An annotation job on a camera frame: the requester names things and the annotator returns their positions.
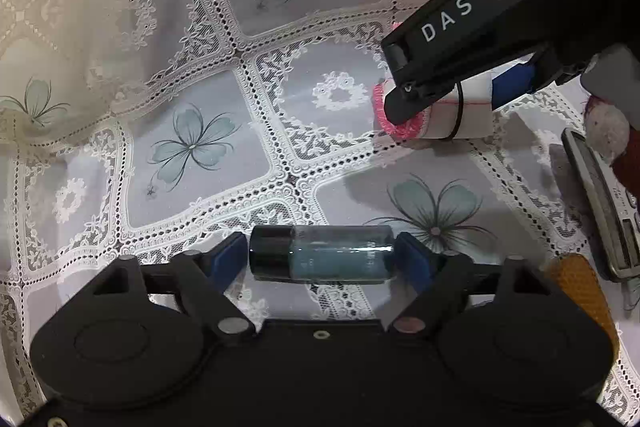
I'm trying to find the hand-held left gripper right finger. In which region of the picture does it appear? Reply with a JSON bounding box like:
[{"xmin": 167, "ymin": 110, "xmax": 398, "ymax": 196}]
[{"xmin": 389, "ymin": 232, "xmax": 547, "ymax": 335}]

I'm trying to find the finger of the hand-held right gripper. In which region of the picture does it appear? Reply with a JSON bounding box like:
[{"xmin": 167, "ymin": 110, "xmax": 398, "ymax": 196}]
[
  {"xmin": 491, "ymin": 38, "xmax": 593, "ymax": 111},
  {"xmin": 381, "ymin": 0, "xmax": 606, "ymax": 126}
]

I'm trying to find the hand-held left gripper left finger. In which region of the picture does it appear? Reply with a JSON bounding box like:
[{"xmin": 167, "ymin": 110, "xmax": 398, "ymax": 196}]
[{"xmin": 92, "ymin": 232, "xmax": 257, "ymax": 335}]

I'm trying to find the pink-edged white cloth bundle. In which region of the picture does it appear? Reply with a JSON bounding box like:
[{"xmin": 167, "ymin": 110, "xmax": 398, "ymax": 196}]
[{"xmin": 372, "ymin": 22, "xmax": 501, "ymax": 142}]

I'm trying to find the teal bottle with cream cap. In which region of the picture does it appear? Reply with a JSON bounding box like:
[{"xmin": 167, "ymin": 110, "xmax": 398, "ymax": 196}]
[{"xmin": 248, "ymin": 225, "xmax": 396, "ymax": 284}]

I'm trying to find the grey calculator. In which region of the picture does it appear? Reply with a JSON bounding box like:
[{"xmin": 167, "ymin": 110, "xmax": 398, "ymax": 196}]
[{"xmin": 560, "ymin": 127, "xmax": 640, "ymax": 283}]

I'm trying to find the brown leather wallet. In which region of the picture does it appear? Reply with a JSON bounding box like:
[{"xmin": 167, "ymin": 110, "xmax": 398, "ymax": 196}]
[{"xmin": 545, "ymin": 254, "xmax": 621, "ymax": 360}]

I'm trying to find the floral lace tablecloth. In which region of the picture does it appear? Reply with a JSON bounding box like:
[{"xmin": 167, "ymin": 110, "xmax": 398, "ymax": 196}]
[{"xmin": 0, "ymin": 0, "xmax": 640, "ymax": 423}]

